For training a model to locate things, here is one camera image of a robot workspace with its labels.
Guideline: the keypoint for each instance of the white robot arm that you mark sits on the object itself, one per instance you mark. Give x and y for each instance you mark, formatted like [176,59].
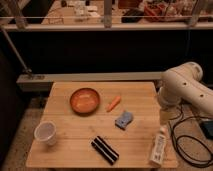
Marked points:
[183,82]

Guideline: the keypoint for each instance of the orange carrot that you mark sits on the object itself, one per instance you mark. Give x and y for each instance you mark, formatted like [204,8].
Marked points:
[114,102]

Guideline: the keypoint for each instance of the orange wooden bowl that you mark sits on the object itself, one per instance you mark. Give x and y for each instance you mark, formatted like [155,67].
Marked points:
[84,100]

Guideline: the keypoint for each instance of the blue sponge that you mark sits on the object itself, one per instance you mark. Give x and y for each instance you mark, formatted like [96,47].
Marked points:
[124,119]

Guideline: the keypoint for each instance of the translucent plastic cup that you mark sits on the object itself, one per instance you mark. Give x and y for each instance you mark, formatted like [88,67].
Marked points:
[45,133]

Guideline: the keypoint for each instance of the white glue bottle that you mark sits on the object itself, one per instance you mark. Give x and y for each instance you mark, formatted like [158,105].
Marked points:
[158,149]

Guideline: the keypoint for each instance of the black power adapter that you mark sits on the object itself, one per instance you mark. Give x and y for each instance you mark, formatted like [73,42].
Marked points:
[207,129]

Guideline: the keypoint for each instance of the grey metal rail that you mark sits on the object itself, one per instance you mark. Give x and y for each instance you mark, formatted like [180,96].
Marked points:
[43,82]

